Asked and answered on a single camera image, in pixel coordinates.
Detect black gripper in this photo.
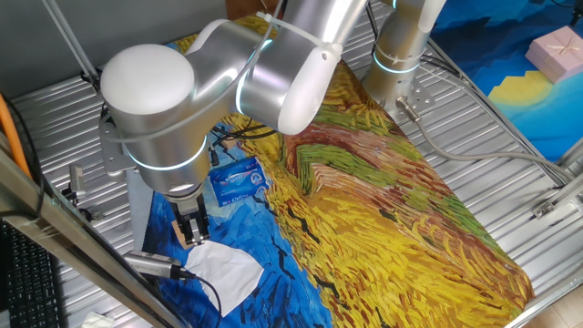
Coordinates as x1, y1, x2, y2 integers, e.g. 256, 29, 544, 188
169, 189, 211, 248

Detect white paper napkin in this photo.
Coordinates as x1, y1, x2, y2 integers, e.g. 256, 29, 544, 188
184, 240, 265, 318

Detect large wooden cube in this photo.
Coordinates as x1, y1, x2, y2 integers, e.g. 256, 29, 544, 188
171, 220, 195, 251

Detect blue tissue pack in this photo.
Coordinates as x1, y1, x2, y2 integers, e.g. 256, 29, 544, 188
209, 157, 270, 209

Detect crumpled white tissue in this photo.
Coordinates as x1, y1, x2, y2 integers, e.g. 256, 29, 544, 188
80, 311, 115, 328

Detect black keyboard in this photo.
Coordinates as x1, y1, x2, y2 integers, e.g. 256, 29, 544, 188
0, 220, 66, 328

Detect Van Gogh print tablecloth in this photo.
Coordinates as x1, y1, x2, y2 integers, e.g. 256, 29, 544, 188
126, 13, 537, 328

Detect thin metal rod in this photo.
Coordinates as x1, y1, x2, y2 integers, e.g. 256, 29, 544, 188
40, 0, 100, 84

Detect brown board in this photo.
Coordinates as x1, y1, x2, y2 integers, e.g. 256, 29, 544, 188
225, 0, 284, 22

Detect blue and yellow cloth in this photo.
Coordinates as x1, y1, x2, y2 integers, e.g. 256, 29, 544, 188
430, 0, 583, 164

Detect pink gift box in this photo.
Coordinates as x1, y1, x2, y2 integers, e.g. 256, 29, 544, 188
525, 26, 583, 85

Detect silver cylindrical camera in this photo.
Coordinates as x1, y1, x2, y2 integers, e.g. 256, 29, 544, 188
123, 250, 197, 281

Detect black camera cable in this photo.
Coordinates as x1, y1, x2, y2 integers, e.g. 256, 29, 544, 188
189, 272, 223, 320

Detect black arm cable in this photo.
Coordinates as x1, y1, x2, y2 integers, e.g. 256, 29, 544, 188
207, 118, 277, 168

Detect aluminium frame beam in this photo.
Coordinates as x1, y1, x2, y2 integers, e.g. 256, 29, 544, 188
0, 148, 190, 328

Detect grey metal bracket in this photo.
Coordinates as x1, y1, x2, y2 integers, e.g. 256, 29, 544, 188
61, 163, 104, 222

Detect orange cable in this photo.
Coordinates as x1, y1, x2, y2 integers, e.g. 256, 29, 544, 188
0, 93, 32, 179

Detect white cable tie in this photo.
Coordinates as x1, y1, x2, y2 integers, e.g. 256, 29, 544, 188
255, 11, 343, 54

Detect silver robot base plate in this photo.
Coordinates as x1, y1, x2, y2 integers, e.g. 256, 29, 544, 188
386, 81, 435, 123

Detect grey hose with connector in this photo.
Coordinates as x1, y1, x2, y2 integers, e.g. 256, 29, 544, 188
394, 96, 576, 184

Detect aluminium profile with bracket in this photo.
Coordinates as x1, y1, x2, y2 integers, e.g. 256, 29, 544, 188
531, 136, 583, 220

